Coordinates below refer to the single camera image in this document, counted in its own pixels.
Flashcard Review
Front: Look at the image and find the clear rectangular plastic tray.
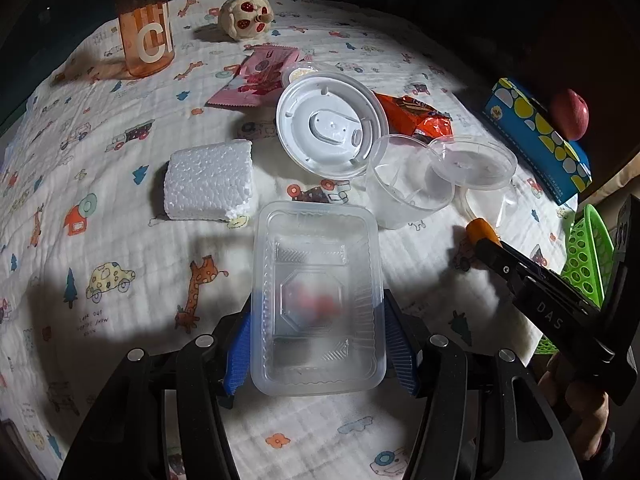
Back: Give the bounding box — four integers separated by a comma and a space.
250, 202, 386, 396

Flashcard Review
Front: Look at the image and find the pink snack wrapper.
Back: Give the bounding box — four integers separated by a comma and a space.
206, 44, 300, 107

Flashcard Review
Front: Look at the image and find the small clear pudding cup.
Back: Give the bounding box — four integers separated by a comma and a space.
281, 63, 319, 88

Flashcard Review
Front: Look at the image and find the right hand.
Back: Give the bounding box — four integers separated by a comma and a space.
538, 352, 610, 460

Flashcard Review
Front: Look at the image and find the green plastic basket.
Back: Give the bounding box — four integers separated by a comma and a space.
534, 202, 615, 356

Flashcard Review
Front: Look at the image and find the clear round plastic lid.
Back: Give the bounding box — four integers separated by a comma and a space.
428, 136, 518, 191

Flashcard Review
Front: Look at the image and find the clear round plastic cup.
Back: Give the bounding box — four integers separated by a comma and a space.
366, 134, 454, 230

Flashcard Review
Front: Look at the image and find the blue patterned tissue box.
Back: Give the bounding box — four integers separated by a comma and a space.
483, 77, 592, 205

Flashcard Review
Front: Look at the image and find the red apple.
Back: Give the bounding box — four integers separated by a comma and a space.
550, 89, 589, 141

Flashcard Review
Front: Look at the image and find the white styrofoam block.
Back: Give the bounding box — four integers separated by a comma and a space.
164, 140, 254, 222

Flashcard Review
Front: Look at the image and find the orange snack wrapper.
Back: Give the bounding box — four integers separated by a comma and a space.
375, 93, 454, 139

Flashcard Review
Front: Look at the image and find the printed white blanket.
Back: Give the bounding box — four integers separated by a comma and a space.
1, 0, 541, 479

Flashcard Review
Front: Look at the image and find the white round plastic lid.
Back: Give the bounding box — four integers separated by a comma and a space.
276, 72, 390, 180

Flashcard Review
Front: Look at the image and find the cream plush toy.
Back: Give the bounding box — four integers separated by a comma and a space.
218, 0, 274, 41

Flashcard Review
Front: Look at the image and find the orange water bottle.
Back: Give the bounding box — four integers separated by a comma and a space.
115, 0, 175, 78

